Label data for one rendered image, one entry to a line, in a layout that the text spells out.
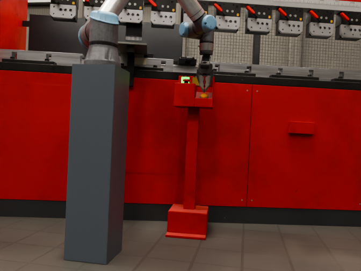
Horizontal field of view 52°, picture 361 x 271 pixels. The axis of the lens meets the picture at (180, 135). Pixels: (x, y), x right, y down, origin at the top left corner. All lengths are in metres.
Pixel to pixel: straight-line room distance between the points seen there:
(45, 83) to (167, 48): 1.03
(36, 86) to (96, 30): 0.81
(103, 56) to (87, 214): 0.62
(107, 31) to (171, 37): 1.38
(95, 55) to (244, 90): 1.02
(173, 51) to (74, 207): 1.67
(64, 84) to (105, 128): 0.82
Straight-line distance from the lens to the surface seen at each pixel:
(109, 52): 1.54
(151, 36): 2.90
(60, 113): 2.23
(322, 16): 2.60
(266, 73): 2.41
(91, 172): 1.49
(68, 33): 2.97
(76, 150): 1.51
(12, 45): 2.87
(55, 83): 2.25
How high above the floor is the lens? 0.53
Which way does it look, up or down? 1 degrees down
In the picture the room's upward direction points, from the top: 3 degrees clockwise
